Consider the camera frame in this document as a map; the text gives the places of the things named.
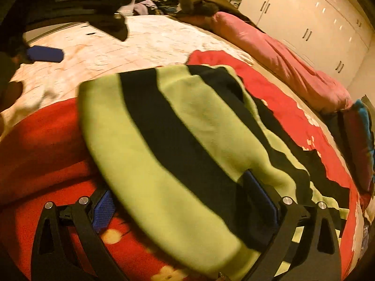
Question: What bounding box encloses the blue edged cushion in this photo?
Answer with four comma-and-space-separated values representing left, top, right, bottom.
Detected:
325, 100, 375, 194

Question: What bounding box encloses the pile of clothes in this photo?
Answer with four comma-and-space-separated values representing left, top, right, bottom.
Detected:
133, 0, 182, 15

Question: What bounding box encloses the green black striped sweater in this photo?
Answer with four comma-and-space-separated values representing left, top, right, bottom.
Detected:
78, 64, 350, 280

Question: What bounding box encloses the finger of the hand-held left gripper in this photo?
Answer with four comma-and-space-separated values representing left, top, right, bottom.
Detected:
25, 4, 130, 42
0, 33, 65, 65

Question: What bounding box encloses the brown plush toy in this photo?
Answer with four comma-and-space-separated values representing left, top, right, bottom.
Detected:
177, 0, 220, 16

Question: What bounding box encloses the red printed blanket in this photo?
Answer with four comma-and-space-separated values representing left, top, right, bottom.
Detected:
0, 50, 364, 281

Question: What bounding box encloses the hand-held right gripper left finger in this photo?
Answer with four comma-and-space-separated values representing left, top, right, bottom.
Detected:
31, 190, 126, 281

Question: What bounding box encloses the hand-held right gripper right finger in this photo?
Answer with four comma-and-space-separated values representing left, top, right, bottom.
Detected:
240, 169, 342, 281

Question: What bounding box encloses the peach printed fleece blanket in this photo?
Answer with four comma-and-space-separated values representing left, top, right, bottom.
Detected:
0, 15, 255, 135

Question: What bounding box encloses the brown cloth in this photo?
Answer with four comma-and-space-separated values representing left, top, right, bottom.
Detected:
176, 0, 261, 31

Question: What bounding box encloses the white glossy wardrobe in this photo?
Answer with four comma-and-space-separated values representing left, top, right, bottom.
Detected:
237, 0, 372, 94

